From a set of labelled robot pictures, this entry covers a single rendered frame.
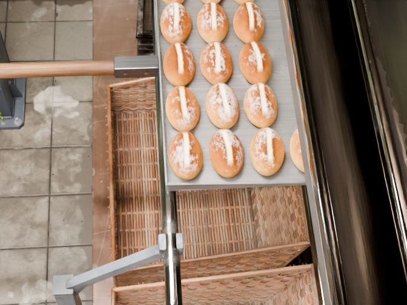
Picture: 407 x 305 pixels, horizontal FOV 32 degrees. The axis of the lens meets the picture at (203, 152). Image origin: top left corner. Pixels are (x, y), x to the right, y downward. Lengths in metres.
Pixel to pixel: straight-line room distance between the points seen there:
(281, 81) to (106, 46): 0.90
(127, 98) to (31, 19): 1.14
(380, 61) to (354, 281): 0.36
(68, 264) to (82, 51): 0.91
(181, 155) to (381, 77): 0.39
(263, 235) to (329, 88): 0.79
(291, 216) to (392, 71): 0.71
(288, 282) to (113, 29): 1.01
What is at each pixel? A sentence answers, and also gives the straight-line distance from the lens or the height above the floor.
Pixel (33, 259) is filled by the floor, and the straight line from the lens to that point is 2.59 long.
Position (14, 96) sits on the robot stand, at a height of 0.03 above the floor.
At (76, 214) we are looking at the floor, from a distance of 2.63.
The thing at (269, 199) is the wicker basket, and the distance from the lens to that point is 1.90.
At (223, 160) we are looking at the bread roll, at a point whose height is 1.22.
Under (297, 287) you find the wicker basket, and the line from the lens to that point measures 1.74.
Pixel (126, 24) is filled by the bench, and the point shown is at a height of 0.58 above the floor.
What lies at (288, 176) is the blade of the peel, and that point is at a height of 1.18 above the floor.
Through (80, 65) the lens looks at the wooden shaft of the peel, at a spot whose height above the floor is 1.21.
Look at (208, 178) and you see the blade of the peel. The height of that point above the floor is 1.18.
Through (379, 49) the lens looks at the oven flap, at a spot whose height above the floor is 1.48.
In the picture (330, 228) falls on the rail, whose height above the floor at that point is 1.43.
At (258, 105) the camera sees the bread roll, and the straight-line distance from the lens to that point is 1.40.
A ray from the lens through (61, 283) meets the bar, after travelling 1.53.
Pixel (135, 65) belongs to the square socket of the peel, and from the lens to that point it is 1.45.
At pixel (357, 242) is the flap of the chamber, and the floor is 1.40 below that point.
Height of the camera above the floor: 2.40
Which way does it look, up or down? 62 degrees down
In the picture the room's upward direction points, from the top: 7 degrees clockwise
